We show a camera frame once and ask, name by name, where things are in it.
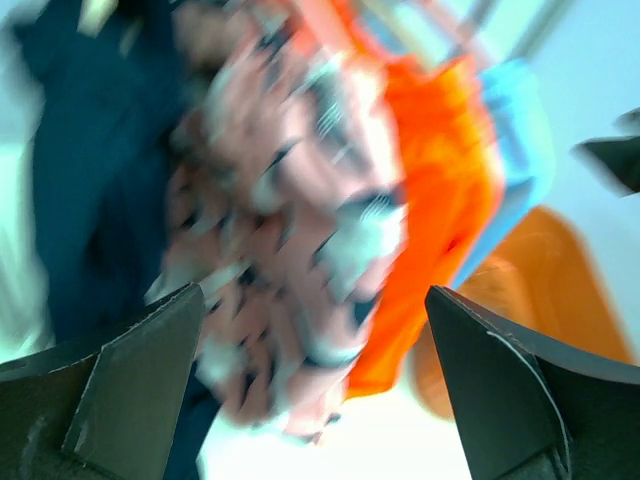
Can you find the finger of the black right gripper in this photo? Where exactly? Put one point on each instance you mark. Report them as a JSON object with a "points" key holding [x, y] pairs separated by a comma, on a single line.
{"points": [[618, 156]]}

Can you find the orange plastic basket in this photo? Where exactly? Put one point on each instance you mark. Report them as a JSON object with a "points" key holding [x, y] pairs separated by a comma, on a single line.
{"points": [[542, 276]]}

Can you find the navy blue shorts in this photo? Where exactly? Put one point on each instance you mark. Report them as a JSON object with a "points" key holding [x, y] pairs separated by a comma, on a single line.
{"points": [[88, 100]]}

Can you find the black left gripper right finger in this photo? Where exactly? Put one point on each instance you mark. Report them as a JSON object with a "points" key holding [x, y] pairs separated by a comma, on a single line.
{"points": [[528, 406]]}

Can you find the orange shorts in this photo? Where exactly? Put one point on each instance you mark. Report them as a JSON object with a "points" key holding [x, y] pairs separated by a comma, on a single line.
{"points": [[453, 178]]}

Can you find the light blue shorts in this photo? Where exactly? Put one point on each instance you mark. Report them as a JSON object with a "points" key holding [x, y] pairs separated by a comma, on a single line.
{"points": [[511, 94]]}

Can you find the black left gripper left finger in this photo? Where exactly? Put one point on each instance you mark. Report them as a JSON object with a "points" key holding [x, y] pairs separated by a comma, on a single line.
{"points": [[103, 406]]}

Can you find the pink patterned shorts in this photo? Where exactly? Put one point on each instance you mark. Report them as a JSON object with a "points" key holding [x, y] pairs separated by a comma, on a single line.
{"points": [[288, 208]]}

